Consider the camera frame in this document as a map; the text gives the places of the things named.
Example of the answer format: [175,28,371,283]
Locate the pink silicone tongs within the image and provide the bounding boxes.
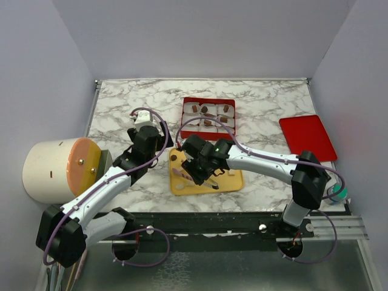
[172,168,219,190]

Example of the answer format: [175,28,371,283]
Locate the red chocolate box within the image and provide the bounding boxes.
[179,96,236,141]

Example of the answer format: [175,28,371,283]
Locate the red box lid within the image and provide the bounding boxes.
[279,115,338,162]

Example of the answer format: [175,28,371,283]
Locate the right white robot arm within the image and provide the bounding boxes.
[178,135,331,237]

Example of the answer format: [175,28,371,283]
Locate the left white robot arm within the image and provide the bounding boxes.
[36,120,173,267]

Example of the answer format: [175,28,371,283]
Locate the white round chocolate bottom-left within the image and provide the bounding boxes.
[175,184,185,190]

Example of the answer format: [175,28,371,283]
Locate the yellow tray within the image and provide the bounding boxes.
[169,148,244,196]

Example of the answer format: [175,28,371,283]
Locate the white cylinder with orange disc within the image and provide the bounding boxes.
[22,137,113,204]

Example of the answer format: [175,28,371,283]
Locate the pink stick on floor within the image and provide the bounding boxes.
[75,252,87,280]

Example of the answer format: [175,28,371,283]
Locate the bottle with green cap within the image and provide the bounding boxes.
[325,183,348,205]

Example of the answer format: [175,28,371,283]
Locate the wooden stick on floor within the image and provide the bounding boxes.
[65,270,75,291]

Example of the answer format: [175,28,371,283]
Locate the grey sticks on floor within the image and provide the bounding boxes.
[45,264,65,291]

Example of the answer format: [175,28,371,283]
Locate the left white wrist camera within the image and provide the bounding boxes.
[134,110,154,132]

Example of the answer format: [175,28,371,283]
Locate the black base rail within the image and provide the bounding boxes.
[99,207,316,252]

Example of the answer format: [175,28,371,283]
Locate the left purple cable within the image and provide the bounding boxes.
[44,107,169,268]

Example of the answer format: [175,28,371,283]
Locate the purple cable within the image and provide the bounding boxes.
[175,116,347,264]
[44,107,169,268]

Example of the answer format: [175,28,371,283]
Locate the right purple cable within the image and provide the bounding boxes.
[175,116,347,264]

